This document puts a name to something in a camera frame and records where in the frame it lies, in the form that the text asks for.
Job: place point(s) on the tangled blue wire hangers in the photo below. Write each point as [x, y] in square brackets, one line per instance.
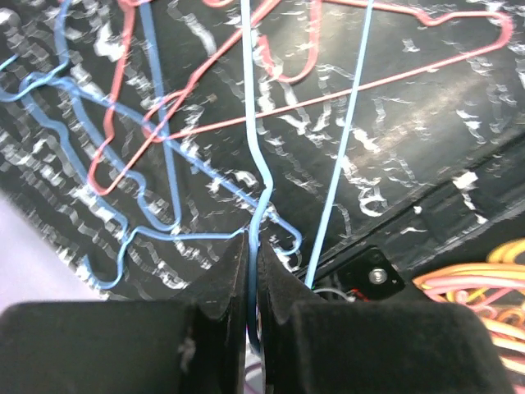
[107, 169]

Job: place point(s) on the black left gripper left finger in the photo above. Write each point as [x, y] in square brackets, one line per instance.
[193, 342]

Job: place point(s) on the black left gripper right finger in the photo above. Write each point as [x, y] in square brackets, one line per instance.
[311, 345]

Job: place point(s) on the pile of plastic hangers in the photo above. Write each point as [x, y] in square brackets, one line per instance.
[494, 290]

